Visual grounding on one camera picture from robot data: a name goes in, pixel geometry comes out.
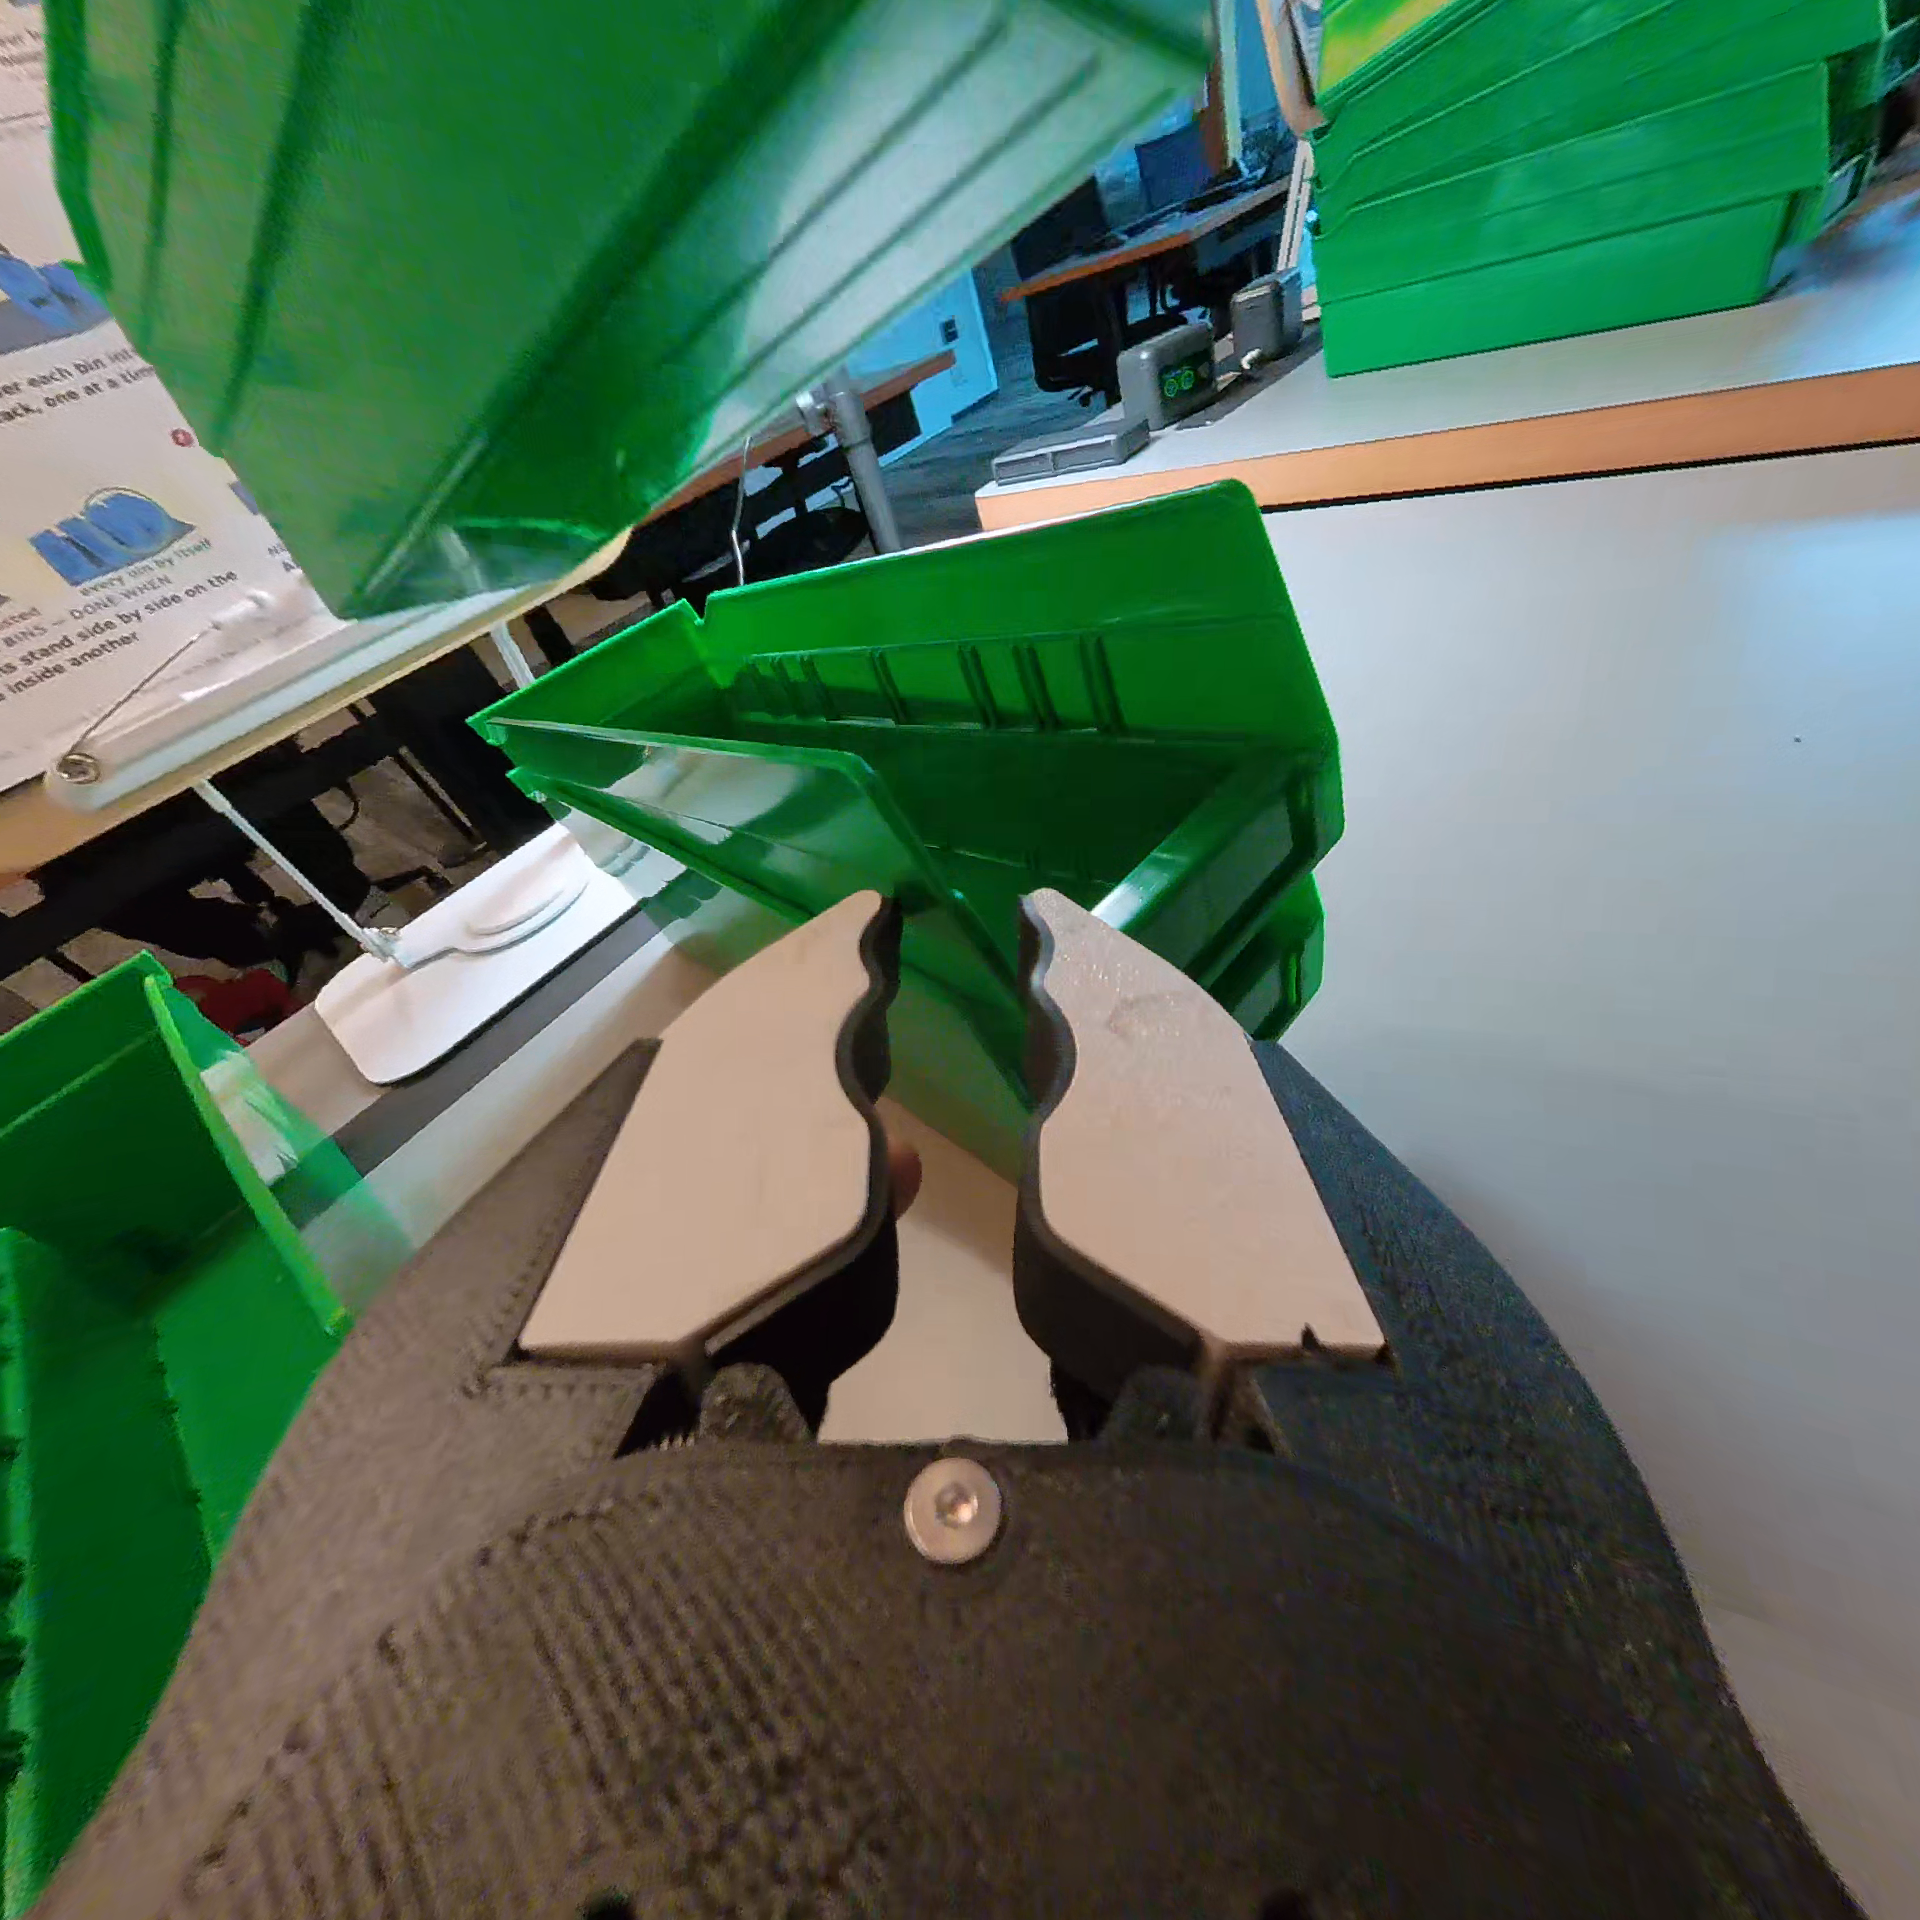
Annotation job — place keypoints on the grey power station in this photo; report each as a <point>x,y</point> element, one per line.
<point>1172,375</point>

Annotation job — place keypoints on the printed instruction sheet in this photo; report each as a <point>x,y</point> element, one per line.
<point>91,452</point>

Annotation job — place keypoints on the white page holder bar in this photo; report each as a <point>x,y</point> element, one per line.
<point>301,705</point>

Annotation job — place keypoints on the wood-edged white desk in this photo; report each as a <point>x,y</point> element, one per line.
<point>1501,406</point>

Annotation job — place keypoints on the flat grey box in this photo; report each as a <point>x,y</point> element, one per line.
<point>1067,452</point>

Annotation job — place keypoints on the orange-topped office desk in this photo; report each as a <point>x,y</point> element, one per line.
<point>1142,247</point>

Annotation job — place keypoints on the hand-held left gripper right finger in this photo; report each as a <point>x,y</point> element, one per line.
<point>1185,1185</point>

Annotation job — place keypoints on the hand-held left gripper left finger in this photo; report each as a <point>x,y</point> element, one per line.
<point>734,1185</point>

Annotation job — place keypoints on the stack of green bins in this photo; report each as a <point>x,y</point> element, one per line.
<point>1547,255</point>

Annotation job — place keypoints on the grey portable device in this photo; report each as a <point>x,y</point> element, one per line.
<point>1268,316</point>

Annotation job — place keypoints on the metal pole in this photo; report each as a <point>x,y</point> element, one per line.
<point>862,466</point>

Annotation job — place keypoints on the person's left hand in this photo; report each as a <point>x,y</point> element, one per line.
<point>906,1179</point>

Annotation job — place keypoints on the white stand strut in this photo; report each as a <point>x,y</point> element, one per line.
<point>509,652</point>

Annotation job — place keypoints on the white stand rod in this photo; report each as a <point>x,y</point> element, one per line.
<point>294,863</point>

